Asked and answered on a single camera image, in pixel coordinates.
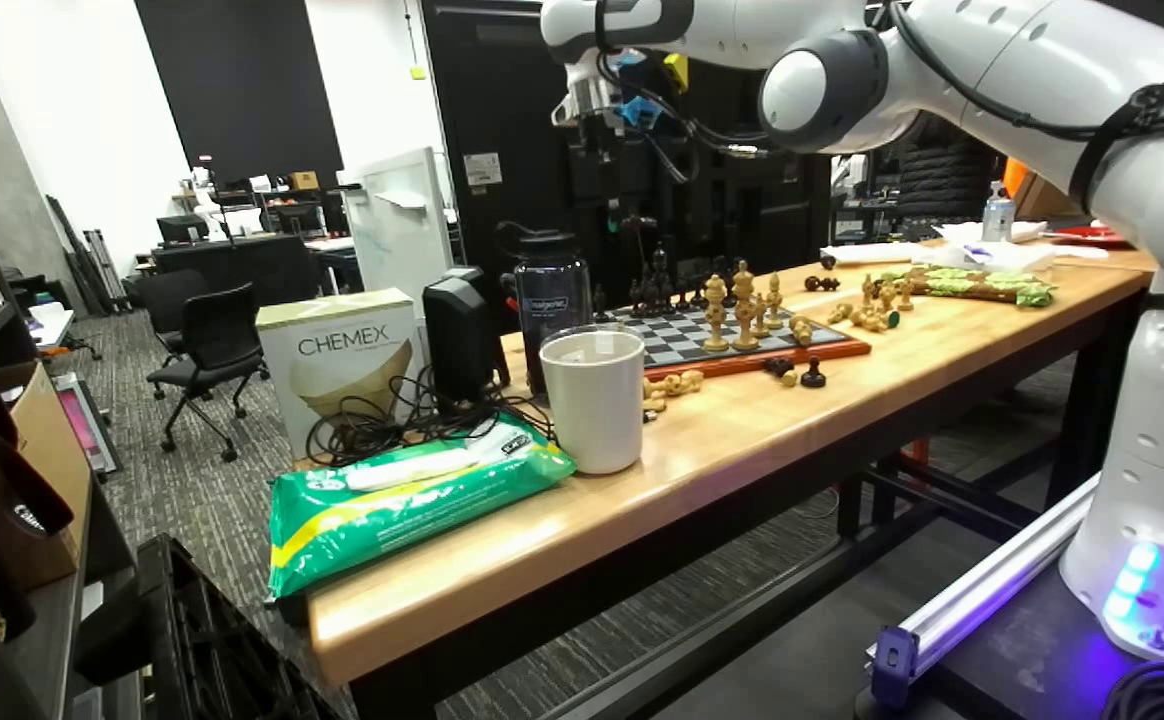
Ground dark chess piece lying left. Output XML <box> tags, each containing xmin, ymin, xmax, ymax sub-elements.
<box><xmin>761</xmin><ymin>356</ymin><xmax>796</xmax><ymax>381</ymax></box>

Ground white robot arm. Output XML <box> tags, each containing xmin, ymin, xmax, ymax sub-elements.
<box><xmin>538</xmin><ymin>0</ymin><xmax>1164</xmax><ymax>661</ymax></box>

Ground wooden chess board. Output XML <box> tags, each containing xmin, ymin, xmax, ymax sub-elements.
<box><xmin>598</xmin><ymin>308</ymin><xmax>869</xmax><ymax>381</ymax></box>

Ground white Chemex box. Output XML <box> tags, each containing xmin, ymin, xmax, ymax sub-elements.
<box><xmin>256</xmin><ymin>288</ymin><xmax>425</xmax><ymax>461</ymax></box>

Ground dark chess piece centre table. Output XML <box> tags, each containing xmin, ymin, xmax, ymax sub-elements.
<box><xmin>804</xmin><ymin>271</ymin><xmax>840</xmax><ymax>292</ymax></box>

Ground black coffee grinder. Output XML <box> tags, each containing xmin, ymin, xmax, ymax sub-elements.
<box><xmin>425</xmin><ymin>265</ymin><xmax>492</xmax><ymax>423</ymax></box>

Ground dark chess piece near board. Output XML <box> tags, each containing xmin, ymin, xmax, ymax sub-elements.
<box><xmin>801</xmin><ymin>360</ymin><xmax>828</xmax><ymax>389</ymax></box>

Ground black gripper blue mount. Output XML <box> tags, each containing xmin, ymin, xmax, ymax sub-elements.
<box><xmin>547</xmin><ymin>50</ymin><xmax>666</xmax><ymax>138</ymax></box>

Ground white tray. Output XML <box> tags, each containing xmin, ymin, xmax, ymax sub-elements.
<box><xmin>935</xmin><ymin>221</ymin><xmax>1069</xmax><ymax>271</ymax></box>

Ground white paper cup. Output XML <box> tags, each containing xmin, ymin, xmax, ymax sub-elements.
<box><xmin>538</xmin><ymin>327</ymin><xmax>643</xmax><ymax>477</ymax></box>

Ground green wipes packet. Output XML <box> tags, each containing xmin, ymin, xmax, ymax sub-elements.
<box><xmin>262</xmin><ymin>418</ymin><xmax>570</xmax><ymax>606</ymax></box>

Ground black office chair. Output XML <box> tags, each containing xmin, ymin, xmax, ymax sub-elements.
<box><xmin>153</xmin><ymin>286</ymin><xmax>262</xmax><ymax>466</ymax></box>

